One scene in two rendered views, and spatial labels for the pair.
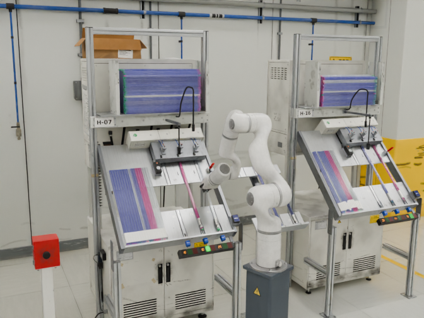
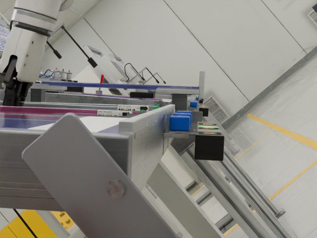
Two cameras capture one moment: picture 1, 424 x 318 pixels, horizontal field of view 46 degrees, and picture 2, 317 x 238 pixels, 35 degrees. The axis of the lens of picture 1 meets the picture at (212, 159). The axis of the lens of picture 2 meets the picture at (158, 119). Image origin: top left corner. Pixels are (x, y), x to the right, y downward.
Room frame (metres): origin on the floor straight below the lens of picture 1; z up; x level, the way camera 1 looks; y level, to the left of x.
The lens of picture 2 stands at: (2.32, 0.81, 0.71)
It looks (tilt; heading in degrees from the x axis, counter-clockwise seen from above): 1 degrees up; 300
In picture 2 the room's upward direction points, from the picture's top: 40 degrees counter-clockwise
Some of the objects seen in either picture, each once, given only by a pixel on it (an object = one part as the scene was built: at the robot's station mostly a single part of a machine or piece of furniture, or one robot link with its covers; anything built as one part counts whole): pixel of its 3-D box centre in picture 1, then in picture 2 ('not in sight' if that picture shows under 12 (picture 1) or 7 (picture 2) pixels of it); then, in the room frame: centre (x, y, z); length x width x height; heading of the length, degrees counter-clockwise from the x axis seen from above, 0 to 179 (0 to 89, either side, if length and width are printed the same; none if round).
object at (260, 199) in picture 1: (264, 208); not in sight; (2.37, -0.26, 1.00); 0.19 x 0.12 x 0.24; 119
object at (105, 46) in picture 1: (129, 43); not in sight; (3.41, 0.55, 1.82); 0.68 x 0.30 x 0.20; 115
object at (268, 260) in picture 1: (268, 248); not in sight; (2.39, -0.29, 0.79); 0.19 x 0.19 x 0.18
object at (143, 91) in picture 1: (160, 90); not in sight; (3.19, 0.33, 1.52); 0.51 x 0.13 x 0.27; 115
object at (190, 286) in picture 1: (149, 265); not in sight; (3.27, 0.43, 0.31); 0.70 x 0.65 x 0.62; 115
